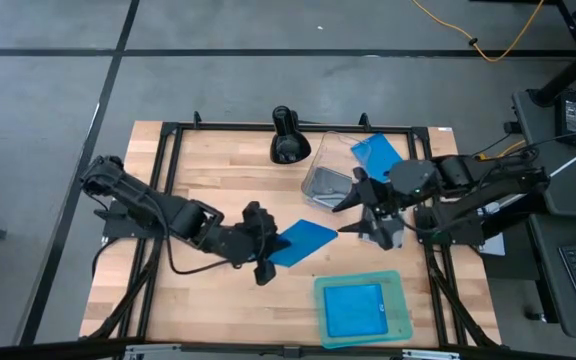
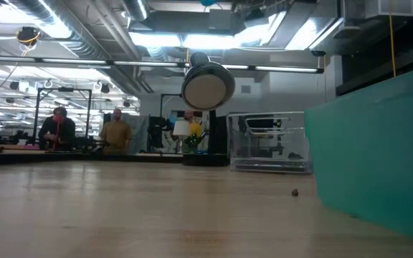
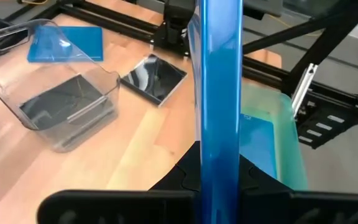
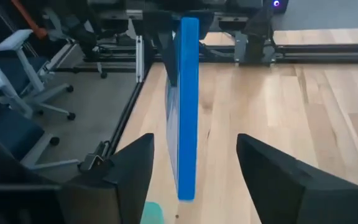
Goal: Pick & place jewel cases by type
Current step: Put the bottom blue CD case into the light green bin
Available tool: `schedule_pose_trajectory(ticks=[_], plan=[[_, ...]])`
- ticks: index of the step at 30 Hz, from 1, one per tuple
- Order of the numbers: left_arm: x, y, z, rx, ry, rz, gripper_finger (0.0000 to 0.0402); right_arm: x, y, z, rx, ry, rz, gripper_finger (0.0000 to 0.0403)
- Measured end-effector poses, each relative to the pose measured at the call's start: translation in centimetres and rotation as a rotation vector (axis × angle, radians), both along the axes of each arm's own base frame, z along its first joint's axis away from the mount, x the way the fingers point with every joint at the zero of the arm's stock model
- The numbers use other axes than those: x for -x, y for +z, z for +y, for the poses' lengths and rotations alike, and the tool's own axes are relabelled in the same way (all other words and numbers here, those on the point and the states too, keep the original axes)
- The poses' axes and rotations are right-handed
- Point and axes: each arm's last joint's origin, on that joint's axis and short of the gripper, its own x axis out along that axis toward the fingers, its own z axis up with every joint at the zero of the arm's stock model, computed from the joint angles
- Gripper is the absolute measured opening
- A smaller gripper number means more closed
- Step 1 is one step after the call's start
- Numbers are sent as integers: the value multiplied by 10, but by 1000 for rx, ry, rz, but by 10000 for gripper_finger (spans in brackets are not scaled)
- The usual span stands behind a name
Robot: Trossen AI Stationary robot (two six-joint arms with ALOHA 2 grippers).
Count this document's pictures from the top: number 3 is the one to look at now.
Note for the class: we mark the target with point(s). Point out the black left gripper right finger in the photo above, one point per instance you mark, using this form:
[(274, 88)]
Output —
[(291, 208)]

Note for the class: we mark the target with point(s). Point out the silver aluminium bracket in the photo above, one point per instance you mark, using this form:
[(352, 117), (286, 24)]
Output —
[(304, 90)]

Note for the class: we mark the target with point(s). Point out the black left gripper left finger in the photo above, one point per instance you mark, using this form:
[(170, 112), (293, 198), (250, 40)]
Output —
[(154, 205)]

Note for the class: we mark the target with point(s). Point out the black metal table frame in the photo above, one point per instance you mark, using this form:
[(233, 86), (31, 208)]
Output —
[(110, 21)]

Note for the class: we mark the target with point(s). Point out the blue disc case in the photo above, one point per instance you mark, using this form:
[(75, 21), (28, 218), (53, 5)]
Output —
[(219, 93), (256, 143), (85, 43)]

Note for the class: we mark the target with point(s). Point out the clear plastic bin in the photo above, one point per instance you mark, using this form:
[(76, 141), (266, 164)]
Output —
[(82, 130)]

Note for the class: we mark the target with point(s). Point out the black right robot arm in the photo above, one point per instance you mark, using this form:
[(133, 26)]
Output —
[(176, 18)]

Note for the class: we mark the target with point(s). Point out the clear black jewel case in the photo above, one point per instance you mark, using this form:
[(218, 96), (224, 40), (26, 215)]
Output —
[(61, 96), (154, 77)]

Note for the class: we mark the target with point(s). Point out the green translucent plastic bin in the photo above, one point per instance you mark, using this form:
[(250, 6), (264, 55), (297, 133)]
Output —
[(287, 140)]

